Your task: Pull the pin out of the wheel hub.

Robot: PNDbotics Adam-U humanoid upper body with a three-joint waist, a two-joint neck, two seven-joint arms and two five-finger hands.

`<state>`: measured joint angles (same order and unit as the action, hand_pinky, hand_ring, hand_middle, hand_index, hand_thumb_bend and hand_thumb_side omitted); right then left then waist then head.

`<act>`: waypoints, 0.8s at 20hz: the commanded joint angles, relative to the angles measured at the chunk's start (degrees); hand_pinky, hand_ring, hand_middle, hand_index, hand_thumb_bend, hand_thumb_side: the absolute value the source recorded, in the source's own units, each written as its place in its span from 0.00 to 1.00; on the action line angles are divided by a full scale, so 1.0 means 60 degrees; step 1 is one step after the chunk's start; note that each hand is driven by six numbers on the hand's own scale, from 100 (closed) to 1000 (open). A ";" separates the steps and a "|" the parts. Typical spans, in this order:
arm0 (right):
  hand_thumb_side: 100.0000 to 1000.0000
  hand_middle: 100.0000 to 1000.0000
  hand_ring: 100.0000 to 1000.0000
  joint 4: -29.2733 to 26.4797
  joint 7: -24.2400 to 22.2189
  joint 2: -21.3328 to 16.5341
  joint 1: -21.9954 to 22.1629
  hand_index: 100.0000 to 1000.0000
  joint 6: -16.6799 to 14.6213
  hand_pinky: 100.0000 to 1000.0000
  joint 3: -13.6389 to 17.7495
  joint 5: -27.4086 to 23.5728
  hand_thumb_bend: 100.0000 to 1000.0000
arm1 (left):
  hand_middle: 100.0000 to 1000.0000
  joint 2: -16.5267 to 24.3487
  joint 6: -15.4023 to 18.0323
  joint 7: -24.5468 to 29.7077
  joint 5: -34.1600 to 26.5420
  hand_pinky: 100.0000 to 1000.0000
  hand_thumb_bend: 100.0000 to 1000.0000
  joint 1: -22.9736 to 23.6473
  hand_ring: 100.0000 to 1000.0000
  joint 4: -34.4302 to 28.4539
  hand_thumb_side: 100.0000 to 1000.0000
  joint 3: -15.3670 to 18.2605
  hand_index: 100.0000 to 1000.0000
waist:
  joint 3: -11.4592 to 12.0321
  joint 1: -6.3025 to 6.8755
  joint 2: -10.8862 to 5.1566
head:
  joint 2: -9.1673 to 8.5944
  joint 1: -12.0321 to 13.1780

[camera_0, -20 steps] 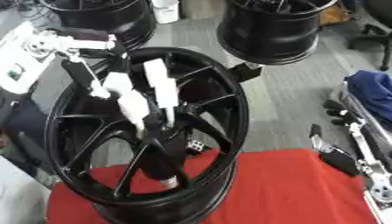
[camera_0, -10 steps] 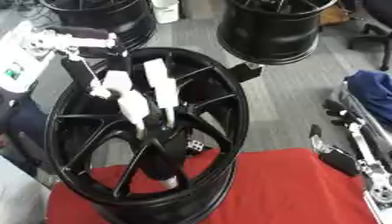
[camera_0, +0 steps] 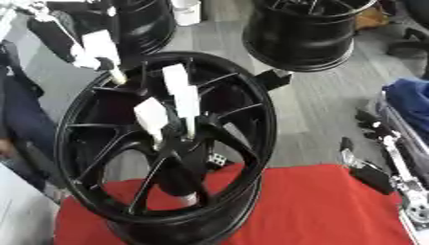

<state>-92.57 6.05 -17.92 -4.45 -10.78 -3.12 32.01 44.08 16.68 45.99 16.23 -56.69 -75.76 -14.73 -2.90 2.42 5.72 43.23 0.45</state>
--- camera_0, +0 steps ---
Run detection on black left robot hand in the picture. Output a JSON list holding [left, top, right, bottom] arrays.
[[25, 0, 124, 72]]

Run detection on white container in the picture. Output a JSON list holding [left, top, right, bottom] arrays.
[[169, 0, 203, 27]]

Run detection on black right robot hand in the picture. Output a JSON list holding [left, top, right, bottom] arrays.
[[338, 107, 418, 200]]

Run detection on person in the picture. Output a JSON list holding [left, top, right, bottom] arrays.
[[0, 39, 64, 193]]

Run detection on black spoked wheel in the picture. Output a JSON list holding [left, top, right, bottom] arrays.
[[54, 51, 281, 245]]

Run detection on black post with white band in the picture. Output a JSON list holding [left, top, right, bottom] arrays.
[[157, 156, 201, 208]]

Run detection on brown bag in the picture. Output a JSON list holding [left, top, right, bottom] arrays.
[[353, 5, 391, 32]]

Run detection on black stand bracket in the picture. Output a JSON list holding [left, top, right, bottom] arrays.
[[253, 68, 295, 92]]

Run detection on black wheel rim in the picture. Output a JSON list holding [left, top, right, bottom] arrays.
[[241, 0, 379, 73], [108, 0, 180, 56]]

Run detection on blue bag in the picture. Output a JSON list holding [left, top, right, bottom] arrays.
[[376, 77, 429, 154]]

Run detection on white pin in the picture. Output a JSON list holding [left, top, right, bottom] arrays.
[[132, 97, 171, 151], [70, 29, 129, 86], [161, 63, 190, 97], [170, 84, 203, 141]]

